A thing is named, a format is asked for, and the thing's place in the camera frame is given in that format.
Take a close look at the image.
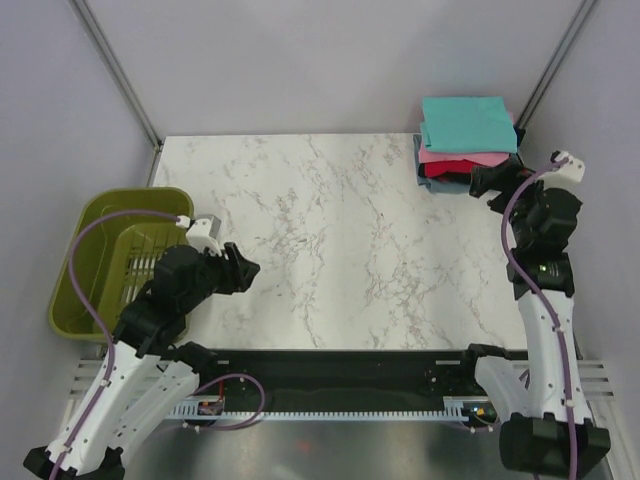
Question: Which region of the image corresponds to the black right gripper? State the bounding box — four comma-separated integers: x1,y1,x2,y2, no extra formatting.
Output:
470,157,566,247

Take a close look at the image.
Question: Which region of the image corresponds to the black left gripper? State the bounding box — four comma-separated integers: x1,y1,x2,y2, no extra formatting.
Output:
180,241,260,312

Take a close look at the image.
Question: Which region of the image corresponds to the teal t-shirt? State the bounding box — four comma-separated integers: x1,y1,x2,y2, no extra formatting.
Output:
420,96,517,154

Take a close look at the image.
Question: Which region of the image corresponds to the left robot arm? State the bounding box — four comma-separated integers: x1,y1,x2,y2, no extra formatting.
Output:
23,243,261,479

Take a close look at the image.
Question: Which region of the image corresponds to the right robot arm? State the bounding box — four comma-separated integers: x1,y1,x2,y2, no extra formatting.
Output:
457,152,611,479

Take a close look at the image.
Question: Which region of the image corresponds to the folded pink t-shirt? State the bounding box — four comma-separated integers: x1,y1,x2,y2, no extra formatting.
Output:
418,142,510,167

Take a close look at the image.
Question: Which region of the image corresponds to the folded grey-blue t-shirt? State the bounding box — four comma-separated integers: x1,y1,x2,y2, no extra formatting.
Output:
412,133,524,196

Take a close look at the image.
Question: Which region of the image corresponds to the folded red t-shirt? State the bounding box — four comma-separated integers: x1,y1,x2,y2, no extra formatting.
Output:
419,160,476,178

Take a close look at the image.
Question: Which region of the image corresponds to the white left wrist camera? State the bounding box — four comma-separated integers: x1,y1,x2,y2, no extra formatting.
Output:
175,215,222,256

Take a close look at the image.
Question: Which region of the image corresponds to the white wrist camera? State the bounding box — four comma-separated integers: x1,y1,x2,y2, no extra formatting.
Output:
544,151,585,190
175,215,222,256

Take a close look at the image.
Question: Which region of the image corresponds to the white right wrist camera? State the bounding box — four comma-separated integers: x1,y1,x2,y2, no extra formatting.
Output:
544,151,585,190

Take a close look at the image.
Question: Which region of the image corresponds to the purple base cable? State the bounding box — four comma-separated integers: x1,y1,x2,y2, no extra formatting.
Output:
182,374,267,431

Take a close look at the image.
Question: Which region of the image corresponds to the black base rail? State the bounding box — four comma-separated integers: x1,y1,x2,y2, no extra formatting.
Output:
164,349,541,414

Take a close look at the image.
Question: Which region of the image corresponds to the right aluminium frame post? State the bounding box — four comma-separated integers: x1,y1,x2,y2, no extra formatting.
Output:
516,0,600,130

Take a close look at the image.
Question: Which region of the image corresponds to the aluminium frame post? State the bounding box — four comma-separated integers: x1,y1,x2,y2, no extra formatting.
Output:
68,0,164,151
516,0,600,130

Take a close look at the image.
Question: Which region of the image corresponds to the white slotted cable duct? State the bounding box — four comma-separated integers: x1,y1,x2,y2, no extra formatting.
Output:
166,397,497,422

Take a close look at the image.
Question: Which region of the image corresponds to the left aluminium frame post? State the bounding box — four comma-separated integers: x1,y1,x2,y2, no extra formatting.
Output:
68,0,164,151

